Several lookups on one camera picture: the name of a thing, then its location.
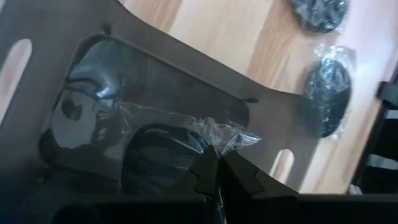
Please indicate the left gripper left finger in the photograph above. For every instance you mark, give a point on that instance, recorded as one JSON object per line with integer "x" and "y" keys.
{"x": 206, "y": 174}

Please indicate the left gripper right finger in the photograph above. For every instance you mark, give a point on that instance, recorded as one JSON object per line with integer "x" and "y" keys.
{"x": 242, "y": 180}

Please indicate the black puff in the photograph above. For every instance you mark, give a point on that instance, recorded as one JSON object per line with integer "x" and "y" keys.
{"x": 320, "y": 14}
{"x": 155, "y": 155}
{"x": 93, "y": 93}
{"x": 329, "y": 93}

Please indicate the dark grey plastic bin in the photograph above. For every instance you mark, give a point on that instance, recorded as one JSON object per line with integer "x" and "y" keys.
{"x": 186, "y": 57}

